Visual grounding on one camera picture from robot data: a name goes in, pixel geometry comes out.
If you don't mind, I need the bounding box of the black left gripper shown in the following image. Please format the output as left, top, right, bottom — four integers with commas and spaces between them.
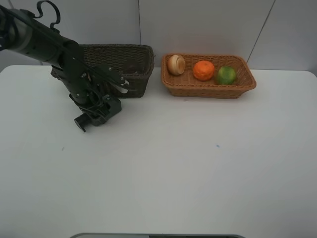
58, 56, 125, 118

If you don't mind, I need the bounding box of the dark green pump bottle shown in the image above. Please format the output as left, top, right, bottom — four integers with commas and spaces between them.
73, 98, 122, 133

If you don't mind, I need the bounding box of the orange tangerine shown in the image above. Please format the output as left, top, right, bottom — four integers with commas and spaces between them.
193, 60, 215, 81

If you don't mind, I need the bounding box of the green papaya fruit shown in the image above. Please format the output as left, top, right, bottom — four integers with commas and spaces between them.
215, 66, 236, 85

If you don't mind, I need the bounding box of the translucent purple plastic cup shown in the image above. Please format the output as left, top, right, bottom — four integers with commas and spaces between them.
123, 62, 142, 74

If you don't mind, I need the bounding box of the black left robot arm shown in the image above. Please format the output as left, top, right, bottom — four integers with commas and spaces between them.
0, 1, 129, 120

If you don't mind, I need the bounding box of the dark brown wicker basket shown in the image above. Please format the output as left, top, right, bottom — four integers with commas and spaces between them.
51, 44, 157, 99

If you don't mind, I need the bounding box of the orange wicker basket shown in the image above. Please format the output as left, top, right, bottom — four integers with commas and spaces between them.
161, 53, 257, 99

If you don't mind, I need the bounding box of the black left looped cable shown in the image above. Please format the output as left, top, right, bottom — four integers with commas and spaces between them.
32, 0, 61, 32

